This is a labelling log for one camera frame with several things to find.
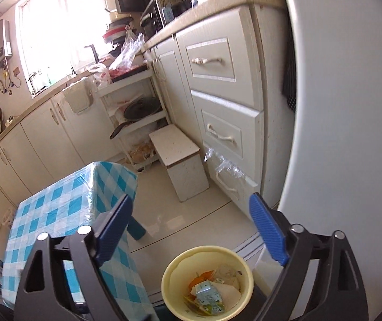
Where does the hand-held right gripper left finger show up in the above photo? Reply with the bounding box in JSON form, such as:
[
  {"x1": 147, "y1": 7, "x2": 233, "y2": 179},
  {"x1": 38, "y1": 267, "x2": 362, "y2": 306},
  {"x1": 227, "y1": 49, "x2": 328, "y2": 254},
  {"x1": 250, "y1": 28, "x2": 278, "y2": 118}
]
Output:
[{"x1": 13, "y1": 194, "x2": 134, "y2": 321}]

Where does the white red printed plastic bag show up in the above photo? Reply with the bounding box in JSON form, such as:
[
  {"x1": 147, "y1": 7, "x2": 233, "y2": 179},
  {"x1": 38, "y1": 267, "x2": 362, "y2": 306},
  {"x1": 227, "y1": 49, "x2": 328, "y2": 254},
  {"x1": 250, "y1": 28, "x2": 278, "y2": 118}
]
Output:
[{"x1": 87, "y1": 63, "x2": 112, "y2": 86}]

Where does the cream drawer cabinet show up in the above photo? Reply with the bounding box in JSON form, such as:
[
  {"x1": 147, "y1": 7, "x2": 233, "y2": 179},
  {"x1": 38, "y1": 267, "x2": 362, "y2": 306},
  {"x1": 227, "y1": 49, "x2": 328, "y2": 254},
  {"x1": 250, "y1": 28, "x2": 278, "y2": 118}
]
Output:
[{"x1": 142, "y1": 3, "x2": 296, "y2": 223}]

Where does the clear plastic bag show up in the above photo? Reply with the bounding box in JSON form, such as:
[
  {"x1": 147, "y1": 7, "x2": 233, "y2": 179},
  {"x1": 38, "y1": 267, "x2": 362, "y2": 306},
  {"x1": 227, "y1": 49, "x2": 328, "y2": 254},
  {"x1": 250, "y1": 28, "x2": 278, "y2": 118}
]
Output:
[{"x1": 109, "y1": 28, "x2": 145, "y2": 71}]

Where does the cream kitchen cabinet row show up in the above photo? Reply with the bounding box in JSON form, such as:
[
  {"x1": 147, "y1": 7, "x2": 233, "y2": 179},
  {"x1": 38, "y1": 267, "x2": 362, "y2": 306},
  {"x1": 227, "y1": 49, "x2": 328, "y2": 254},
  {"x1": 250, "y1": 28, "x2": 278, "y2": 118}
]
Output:
[{"x1": 0, "y1": 85, "x2": 125, "y2": 244}]

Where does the white hanging cabinet bin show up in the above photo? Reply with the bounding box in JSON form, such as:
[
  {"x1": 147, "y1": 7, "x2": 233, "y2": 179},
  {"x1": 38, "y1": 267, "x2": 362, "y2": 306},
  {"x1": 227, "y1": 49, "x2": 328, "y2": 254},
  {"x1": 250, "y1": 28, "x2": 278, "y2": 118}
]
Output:
[{"x1": 62, "y1": 75, "x2": 93, "y2": 114}]

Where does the black pan on shelf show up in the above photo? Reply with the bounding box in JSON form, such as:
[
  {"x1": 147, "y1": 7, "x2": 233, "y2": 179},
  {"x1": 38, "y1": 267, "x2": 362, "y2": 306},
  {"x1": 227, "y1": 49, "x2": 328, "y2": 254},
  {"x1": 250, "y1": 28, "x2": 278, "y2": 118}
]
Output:
[{"x1": 123, "y1": 96, "x2": 163, "y2": 121}]

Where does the white refrigerator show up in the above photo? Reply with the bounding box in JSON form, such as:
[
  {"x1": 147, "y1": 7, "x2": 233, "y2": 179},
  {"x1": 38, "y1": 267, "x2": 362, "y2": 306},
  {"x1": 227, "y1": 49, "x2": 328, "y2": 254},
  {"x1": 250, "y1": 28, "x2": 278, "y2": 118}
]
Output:
[{"x1": 276, "y1": 0, "x2": 382, "y2": 321}]

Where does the blue white checked tablecloth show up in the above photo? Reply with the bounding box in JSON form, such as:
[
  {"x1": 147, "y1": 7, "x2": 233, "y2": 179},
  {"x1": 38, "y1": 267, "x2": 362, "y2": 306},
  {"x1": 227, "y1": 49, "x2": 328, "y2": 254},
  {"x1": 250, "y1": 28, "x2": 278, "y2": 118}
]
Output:
[{"x1": 2, "y1": 161, "x2": 160, "y2": 321}]

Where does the white box stool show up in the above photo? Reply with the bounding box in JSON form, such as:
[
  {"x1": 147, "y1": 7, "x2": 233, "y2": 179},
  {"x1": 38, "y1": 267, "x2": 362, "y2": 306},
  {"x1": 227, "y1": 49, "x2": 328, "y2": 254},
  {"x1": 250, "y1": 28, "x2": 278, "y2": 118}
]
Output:
[{"x1": 149, "y1": 124, "x2": 210, "y2": 203}]

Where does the black kitchen faucet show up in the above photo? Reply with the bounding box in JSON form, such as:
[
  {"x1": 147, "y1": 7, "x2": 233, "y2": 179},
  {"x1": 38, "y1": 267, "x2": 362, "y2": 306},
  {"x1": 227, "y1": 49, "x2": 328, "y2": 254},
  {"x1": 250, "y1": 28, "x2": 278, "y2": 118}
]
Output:
[{"x1": 83, "y1": 43, "x2": 99, "y2": 66}]

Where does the brown dried goods bag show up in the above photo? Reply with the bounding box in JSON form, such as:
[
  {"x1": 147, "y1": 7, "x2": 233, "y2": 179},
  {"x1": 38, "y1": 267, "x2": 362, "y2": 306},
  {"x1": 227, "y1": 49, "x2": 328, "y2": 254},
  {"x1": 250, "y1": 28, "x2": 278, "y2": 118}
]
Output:
[{"x1": 129, "y1": 140, "x2": 158, "y2": 164}]

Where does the white shelf rack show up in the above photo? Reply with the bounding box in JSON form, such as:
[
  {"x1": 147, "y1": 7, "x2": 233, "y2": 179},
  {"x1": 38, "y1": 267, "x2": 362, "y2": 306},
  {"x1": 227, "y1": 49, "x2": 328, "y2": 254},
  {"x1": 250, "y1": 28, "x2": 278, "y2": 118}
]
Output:
[{"x1": 95, "y1": 63, "x2": 171, "y2": 171}]

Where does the small green white carton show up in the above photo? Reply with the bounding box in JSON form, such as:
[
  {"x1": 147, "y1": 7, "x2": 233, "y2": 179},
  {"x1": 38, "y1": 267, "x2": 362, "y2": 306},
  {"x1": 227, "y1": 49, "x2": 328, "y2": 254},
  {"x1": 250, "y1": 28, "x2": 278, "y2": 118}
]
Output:
[{"x1": 191, "y1": 280, "x2": 225, "y2": 314}]

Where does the dark microwave oven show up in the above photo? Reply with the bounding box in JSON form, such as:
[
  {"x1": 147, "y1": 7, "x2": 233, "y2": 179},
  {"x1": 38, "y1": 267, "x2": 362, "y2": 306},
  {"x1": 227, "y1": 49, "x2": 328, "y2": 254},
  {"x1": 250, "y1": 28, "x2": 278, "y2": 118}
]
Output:
[{"x1": 112, "y1": 0, "x2": 148, "y2": 14}]

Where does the clear plastic scrap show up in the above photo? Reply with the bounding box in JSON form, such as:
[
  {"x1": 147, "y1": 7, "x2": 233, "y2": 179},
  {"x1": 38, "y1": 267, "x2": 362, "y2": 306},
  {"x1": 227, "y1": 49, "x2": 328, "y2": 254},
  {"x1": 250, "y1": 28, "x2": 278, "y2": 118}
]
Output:
[{"x1": 203, "y1": 147, "x2": 245, "y2": 179}]

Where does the curved orange peel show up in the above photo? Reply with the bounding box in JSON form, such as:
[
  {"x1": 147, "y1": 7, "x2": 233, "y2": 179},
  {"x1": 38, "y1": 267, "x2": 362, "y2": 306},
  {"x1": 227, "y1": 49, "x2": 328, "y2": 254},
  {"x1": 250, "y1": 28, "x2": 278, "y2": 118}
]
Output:
[{"x1": 188, "y1": 271, "x2": 216, "y2": 290}]

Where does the stack of red white bowls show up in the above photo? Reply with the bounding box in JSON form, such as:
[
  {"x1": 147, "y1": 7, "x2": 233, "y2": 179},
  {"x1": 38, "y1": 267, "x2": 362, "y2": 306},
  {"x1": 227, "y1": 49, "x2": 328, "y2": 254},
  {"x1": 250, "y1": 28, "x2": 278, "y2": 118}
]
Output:
[{"x1": 102, "y1": 17, "x2": 134, "y2": 45}]

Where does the dark red tray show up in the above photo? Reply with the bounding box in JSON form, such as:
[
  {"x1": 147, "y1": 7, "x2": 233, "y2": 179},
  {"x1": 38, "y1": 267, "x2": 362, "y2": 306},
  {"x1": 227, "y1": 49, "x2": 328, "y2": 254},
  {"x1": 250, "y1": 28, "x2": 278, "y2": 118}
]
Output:
[{"x1": 109, "y1": 63, "x2": 148, "y2": 77}]

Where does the open kitchen shelf unit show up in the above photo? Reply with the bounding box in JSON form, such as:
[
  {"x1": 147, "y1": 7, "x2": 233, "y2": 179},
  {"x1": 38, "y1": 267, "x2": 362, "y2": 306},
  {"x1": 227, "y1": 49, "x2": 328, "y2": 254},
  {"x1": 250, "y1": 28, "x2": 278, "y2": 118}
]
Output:
[{"x1": 141, "y1": 0, "x2": 200, "y2": 32}]

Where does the pale yellow round bin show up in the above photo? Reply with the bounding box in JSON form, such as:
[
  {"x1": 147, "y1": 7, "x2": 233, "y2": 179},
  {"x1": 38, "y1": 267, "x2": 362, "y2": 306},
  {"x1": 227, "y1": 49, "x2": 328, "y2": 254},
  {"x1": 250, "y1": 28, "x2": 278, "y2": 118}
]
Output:
[{"x1": 161, "y1": 246, "x2": 255, "y2": 320}]

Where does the white paper sheet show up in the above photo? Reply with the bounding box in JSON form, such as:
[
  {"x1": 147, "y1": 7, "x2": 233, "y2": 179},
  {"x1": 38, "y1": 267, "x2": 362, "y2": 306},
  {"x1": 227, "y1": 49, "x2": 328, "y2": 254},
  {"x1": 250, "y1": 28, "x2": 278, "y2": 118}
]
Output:
[{"x1": 216, "y1": 282, "x2": 242, "y2": 310}]

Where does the bright kitchen window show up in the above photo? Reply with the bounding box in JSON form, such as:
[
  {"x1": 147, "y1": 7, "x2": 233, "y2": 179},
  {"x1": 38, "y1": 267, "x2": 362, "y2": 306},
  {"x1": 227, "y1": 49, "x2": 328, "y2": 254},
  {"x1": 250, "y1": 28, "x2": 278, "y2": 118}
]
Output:
[{"x1": 17, "y1": 0, "x2": 111, "y2": 99}]

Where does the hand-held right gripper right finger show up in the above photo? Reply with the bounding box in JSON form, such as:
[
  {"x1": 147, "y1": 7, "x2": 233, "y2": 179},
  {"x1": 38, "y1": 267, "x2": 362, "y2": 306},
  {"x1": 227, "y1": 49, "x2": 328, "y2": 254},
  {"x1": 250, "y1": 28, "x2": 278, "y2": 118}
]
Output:
[{"x1": 248, "y1": 192, "x2": 369, "y2": 321}]

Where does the beige speckled countertop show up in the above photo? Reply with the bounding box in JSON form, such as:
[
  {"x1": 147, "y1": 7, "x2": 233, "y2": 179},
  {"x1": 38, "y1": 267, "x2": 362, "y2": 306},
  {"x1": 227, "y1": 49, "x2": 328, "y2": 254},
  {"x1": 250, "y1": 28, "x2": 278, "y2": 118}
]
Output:
[
  {"x1": 0, "y1": 72, "x2": 93, "y2": 166},
  {"x1": 141, "y1": 0, "x2": 287, "y2": 54}
]

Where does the yellow red snack package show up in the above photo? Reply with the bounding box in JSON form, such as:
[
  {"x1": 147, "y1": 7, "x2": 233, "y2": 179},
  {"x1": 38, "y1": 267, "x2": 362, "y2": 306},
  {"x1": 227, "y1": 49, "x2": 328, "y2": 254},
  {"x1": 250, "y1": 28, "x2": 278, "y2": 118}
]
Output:
[{"x1": 182, "y1": 294, "x2": 211, "y2": 316}]

